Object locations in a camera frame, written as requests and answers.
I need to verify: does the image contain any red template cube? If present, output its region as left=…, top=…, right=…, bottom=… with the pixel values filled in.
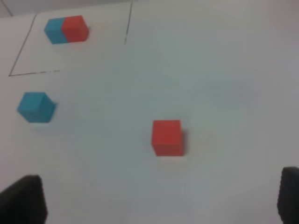
left=61, top=15, right=89, bottom=42

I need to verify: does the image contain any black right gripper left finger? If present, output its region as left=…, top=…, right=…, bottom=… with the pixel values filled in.
left=0, top=175, right=48, bottom=224

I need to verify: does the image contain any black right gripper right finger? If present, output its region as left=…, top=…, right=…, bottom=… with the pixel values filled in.
left=277, top=167, right=299, bottom=224

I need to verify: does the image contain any blue template cube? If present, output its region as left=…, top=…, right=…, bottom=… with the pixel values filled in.
left=44, top=18, right=67, bottom=44

